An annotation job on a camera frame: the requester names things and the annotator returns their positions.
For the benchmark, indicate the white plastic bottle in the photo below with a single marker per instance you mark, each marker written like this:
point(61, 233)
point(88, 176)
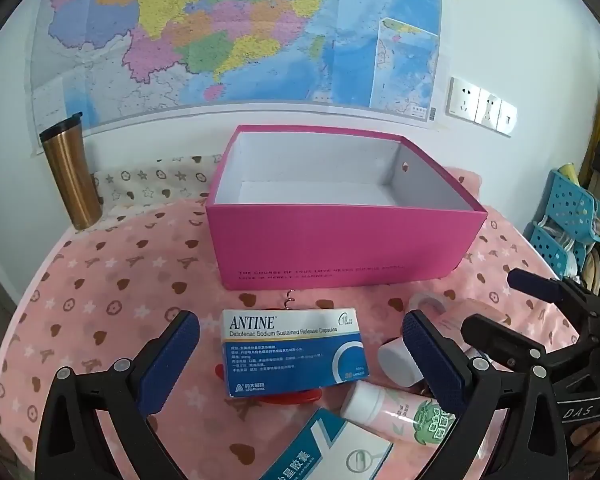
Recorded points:
point(395, 360)

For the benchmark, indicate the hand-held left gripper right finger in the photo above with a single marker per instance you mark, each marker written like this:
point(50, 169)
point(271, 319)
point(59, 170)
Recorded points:
point(430, 360)

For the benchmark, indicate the pink bottle with white cap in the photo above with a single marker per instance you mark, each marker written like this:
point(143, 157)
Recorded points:
point(380, 405)

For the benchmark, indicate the white tape roll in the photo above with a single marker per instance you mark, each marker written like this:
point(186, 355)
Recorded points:
point(420, 299)

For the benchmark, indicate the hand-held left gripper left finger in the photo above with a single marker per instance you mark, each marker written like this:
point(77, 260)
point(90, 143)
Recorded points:
point(165, 365)

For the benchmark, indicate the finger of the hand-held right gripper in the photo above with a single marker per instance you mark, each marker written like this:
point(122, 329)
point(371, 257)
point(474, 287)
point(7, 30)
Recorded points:
point(485, 332)
point(530, 280)

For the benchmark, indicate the white wall faceplate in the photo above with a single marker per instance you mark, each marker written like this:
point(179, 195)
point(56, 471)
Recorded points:
point(507, 119)

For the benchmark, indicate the teal white medicine box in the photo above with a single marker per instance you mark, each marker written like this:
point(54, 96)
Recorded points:
point(330, 450)

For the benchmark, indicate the pink cardboard box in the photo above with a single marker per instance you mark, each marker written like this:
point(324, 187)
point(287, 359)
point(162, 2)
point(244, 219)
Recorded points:
point(330, 245)

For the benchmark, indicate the cream printed cloth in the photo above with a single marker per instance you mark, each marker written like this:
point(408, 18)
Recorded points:
point(145, 185)

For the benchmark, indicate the colourful wall map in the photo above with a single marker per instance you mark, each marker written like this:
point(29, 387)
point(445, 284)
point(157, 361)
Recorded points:
point(230, 35)

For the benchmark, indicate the gold metal tumbler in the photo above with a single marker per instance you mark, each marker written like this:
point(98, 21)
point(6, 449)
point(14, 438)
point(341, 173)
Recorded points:
point(70, 180)

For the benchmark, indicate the blue white medicine box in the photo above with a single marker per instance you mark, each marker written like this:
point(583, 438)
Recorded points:
point(280, 355)

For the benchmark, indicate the white wall socket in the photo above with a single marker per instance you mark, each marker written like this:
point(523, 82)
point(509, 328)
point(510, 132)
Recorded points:
point(462, 99)
point(489, 110)

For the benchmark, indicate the pink printed cloth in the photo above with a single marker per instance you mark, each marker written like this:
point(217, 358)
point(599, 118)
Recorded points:
point(105, 285)

